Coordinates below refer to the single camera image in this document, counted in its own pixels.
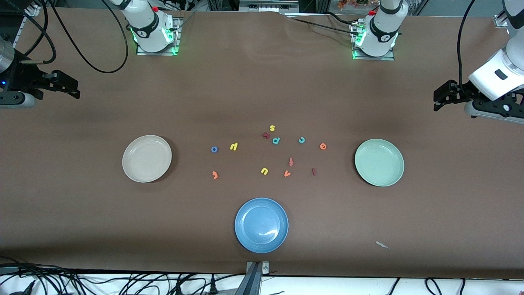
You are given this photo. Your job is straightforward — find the pale green round plate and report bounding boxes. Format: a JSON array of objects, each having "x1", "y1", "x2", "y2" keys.
[{"x1": 355, "y1": 138, "x2": 405, "y2": 187}]

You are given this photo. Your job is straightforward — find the blue round plate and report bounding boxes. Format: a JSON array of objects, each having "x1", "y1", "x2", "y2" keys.
[{"x1": 235, "y1": 197, "x2": 289, "y2": 254}]

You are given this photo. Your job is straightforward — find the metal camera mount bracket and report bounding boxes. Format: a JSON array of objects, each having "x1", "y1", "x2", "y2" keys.
[{"x1": 245, "y1": 261, "x2": 271, "y2": 295}]

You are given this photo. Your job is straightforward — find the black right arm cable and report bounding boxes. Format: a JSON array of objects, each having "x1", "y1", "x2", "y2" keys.
[{"x1": 18, "y1": 0, "x2": 129, "y2": 74}]

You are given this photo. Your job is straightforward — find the beige brown round plate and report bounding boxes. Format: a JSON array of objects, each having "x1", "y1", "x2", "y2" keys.
[{"x1": 122, "y1": 135, "x2": 173, "y2": 183}]

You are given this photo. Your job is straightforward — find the grey power strip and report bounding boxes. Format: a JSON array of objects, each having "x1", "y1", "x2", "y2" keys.
[{"x1": 239, "y1": 0, "x2": 300, "y2": 13}]

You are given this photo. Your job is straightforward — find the orange artificial flowers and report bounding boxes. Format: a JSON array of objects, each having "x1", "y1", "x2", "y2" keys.
[{"x1": 338, "y1": 0, "x2": 379, "y2": 9}]

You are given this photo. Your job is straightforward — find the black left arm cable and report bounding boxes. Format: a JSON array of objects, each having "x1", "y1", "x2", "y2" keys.
[{"x1": 457, "y1": 0, "x2": 477, "y2": 101}]

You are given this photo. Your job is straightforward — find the black table cable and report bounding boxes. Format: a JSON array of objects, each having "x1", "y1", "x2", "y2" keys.
[
  {"x1": 323, "y1": 11, "x2": 357, "y2": 26},
  {"x1": 287, "y1": 16, "x2": 360, "y2": 36}
]

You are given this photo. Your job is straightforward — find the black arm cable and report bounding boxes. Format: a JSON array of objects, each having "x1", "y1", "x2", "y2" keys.
[
  {"x1": 18, "y1": 0, "x2": 129, "y2": 74},
  {"x1": 457, "y1": 0, "x2": 477, "y2": 101}
]

